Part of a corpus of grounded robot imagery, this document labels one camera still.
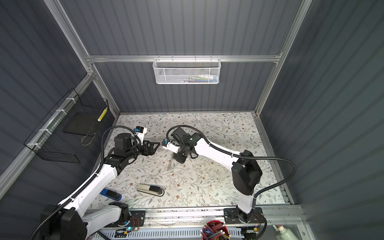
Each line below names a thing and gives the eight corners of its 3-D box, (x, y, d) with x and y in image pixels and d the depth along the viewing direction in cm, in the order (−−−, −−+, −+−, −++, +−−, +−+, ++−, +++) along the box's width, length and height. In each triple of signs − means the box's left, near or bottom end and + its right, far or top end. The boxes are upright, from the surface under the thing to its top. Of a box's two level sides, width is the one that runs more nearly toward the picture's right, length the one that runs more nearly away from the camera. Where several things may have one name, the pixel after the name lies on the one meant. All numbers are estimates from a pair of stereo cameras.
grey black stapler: (137, 191, 84) (134, 188, 80) (140, 185, 86) (137, 182, 82) (163, 197, 82) (161, 194, 78) (165, 190, 84) (163, 188, 80)
